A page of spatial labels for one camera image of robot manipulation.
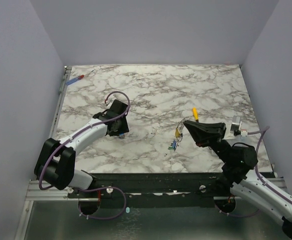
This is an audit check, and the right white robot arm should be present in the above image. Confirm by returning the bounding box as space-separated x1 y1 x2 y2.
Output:
183 120 292 239

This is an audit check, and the left aluminium side rail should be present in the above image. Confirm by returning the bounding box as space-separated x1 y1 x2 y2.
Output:
46 65 72 140

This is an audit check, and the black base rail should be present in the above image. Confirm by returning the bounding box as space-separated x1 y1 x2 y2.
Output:
68 173 235 210

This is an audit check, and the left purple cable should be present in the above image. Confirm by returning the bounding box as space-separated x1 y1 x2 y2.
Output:
37 91 131 191

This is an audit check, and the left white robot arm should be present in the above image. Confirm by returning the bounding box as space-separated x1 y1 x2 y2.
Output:
34 99 130 198

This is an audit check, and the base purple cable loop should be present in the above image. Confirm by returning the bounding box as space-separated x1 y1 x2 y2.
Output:
78 186 126 221

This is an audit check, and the yellow handled screwdriver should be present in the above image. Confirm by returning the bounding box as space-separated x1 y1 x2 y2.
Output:
192 107 199 123

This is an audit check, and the yellow key tag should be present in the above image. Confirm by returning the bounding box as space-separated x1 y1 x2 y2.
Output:
175 129 180 138

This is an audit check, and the blue handled screwdriver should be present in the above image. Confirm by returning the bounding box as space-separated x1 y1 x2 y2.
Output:
65 70 94 86

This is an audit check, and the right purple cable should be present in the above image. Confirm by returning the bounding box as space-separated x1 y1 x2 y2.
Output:
245 126 292 210

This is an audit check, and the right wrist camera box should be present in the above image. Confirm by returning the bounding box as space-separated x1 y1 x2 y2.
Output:
230 115 248 137

